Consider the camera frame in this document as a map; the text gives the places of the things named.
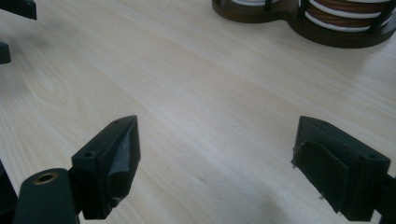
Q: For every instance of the stack of brown paper cups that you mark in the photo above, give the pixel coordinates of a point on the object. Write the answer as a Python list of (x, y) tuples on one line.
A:
[(342, 5)]

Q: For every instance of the dark wooden cup holder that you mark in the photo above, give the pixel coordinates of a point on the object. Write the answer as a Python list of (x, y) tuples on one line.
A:
[(327, 38)]

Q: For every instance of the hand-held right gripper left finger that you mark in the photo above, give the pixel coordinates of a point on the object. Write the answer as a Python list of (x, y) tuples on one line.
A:
[(102, 168)]

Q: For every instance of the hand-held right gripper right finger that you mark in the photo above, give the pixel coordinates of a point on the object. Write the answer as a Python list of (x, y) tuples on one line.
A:
[(339, 168)]

